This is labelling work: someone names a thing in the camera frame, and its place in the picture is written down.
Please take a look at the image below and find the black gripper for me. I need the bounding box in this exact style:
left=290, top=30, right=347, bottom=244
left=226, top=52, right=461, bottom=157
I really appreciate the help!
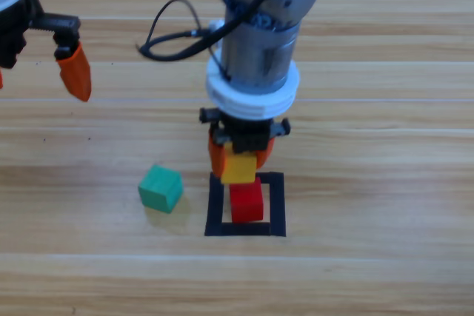
left=0, top=0, right=93, bottom=103
left=198, top=107, right=290, bottom=180

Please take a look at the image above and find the yellow wooden block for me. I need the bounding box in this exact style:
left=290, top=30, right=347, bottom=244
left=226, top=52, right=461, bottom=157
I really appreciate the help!
left=221, top=141, right=259, bottom=186

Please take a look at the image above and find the red wooden block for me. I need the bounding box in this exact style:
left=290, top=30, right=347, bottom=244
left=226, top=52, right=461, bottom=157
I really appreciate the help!
left=229, top=177, right=264, bottom=223

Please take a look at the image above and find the green wooden block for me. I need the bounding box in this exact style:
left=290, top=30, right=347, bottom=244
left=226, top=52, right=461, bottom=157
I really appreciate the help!
left=138, top=164, right=184, bottom=215

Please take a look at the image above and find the black tape square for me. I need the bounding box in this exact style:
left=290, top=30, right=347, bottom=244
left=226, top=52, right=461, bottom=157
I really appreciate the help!
left=204, top=171, right=287, bottom=238

